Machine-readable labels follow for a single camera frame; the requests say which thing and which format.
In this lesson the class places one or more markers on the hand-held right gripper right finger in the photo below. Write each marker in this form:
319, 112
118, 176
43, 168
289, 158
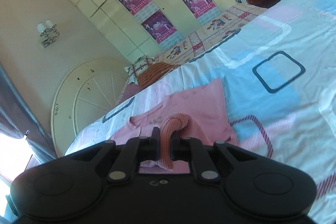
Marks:
176, 149

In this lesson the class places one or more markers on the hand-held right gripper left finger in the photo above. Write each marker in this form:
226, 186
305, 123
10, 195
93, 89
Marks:
155, 144

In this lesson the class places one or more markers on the pink sweater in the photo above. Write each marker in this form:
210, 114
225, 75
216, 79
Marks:
210, 111

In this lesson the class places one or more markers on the orange striped pillow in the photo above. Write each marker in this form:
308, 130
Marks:
155, 73

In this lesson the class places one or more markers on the patterned pillow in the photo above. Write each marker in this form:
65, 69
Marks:
141, 66

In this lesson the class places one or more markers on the cream round headboard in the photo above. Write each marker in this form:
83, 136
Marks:
89, 98

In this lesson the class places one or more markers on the bed with patterned blue sheet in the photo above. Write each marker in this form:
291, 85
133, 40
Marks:
275, 87

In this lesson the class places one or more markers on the cream floral bed sheet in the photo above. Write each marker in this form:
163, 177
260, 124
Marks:
210, 27

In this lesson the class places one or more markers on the curtain tieback hook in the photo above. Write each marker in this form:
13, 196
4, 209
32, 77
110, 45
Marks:
26, 133

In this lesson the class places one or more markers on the blue curtain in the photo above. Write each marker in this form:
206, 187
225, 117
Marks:
21, 113

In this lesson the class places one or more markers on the window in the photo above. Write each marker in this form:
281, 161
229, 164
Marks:
13, 161

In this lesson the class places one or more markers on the silver wall lamp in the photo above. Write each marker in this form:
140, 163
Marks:
47, 32

